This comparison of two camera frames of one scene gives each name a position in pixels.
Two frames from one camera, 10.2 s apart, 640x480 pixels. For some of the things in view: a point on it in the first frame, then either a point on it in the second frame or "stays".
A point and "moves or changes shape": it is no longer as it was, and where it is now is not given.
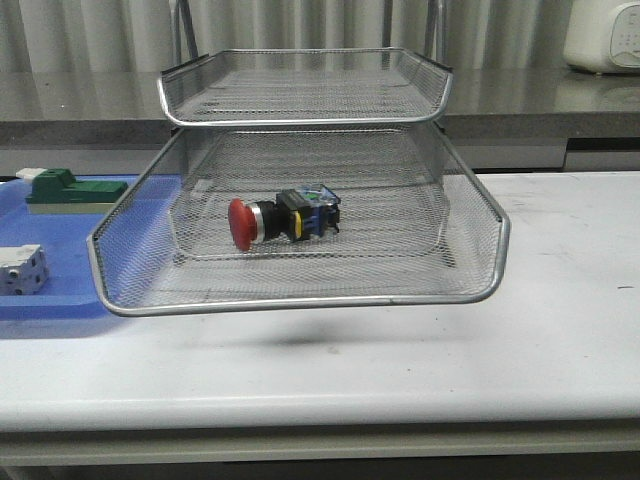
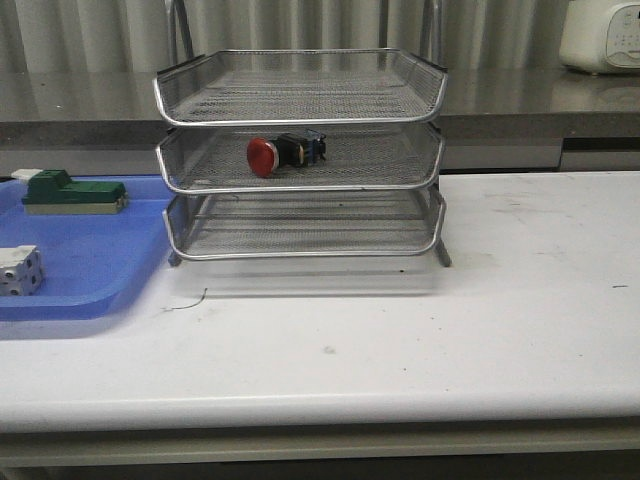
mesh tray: x=415 y=224 moves or changes shape
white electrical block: x=23 y=269 stays
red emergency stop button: x=294 y=215 → x=304 y=149
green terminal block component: x=56 y=191 stays
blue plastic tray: x=98 y=262 stays
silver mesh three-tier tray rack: x=308 y=154 stays
